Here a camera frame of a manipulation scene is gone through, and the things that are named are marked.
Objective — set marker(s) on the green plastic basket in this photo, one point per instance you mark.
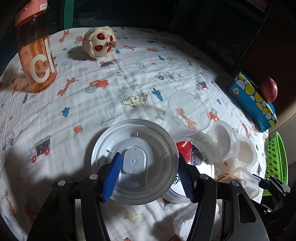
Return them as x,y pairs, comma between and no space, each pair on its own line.
277,164

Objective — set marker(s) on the orange transparent water bottle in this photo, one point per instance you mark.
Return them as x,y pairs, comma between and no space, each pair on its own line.
34,46

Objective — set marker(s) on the red apple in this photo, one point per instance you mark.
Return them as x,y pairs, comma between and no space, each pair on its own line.
268,89

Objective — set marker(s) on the green metal window frame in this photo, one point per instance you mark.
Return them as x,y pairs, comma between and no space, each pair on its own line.
68,14

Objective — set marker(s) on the white cartoon print cloth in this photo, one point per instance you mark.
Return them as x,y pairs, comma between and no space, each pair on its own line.
50,135

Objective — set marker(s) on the clear plastic cup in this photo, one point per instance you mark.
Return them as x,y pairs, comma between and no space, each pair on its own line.
185,115

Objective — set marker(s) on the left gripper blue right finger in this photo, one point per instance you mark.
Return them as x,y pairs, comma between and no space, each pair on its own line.
185,175

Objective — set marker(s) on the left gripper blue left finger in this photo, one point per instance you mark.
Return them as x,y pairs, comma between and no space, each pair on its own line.
110,173

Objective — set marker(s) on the clear ridged plastic tray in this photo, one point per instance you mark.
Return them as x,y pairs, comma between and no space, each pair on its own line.
249,182

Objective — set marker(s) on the blue yellow tissue box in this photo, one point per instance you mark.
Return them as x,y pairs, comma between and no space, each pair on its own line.
244,92

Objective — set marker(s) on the cream plush sheep toy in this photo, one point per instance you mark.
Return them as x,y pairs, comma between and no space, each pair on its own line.
98,42

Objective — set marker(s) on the white foam block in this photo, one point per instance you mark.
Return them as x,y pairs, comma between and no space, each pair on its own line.
182,223

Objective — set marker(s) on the pudding cup with label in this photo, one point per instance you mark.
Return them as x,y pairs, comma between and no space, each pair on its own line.
222,142

